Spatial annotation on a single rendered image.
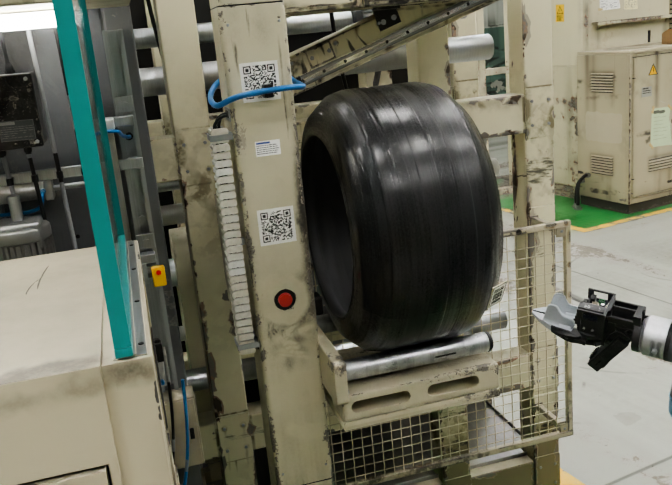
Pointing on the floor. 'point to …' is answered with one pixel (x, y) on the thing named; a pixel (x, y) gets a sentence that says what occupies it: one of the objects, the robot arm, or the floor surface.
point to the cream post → (288, 327)
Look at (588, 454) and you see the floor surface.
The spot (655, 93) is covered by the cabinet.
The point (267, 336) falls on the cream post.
